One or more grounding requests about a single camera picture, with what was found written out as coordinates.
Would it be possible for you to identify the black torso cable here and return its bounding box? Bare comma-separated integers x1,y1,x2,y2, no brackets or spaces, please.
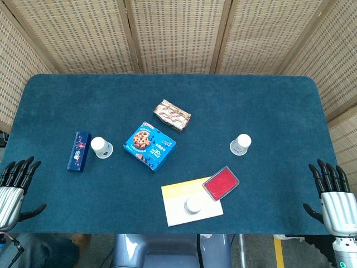
196,233,203,268

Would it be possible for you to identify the dark blue table cloth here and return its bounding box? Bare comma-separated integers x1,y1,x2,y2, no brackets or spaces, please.
0,74,354,235

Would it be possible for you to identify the brown shoe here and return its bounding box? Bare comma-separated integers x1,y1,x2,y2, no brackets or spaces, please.
71,233,91,250

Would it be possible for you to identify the white paper cup blue flower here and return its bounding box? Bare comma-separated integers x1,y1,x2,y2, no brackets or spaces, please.
90,136,114,160

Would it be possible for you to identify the long dark blue box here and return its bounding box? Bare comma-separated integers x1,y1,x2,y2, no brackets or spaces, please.
66,131,92,173

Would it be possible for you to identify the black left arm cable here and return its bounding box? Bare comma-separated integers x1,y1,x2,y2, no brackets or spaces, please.
4,233,26,268

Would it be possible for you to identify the red ink pad clear case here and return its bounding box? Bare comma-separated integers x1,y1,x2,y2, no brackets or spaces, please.
201,165,240,202

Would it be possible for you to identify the white paper cup grey print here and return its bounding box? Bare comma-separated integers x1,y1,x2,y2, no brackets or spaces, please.
229,133,252,156

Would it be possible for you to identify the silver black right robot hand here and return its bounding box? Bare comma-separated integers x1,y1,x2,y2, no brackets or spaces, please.
303,159,357,240

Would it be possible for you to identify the blue jeans leg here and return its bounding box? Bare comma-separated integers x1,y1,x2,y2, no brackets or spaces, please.
0,233,81,268

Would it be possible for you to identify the blue cookie box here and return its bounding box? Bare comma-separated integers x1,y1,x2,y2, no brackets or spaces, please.
123,121,177,173

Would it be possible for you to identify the red white snack packet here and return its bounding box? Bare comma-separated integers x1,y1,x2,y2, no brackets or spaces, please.
152,99,192,133

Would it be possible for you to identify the yellow white booklet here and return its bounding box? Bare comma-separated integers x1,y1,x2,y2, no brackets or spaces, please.
161,176,224,227

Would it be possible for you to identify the woven bamboo folding screen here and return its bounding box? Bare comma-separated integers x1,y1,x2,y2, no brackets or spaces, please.
0,0,357,196

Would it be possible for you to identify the grey blue robot torso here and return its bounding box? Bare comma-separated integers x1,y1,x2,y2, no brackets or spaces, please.
111,233,232,268

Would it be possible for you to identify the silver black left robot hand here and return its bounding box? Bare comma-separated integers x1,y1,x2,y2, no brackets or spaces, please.
0,156,47,233

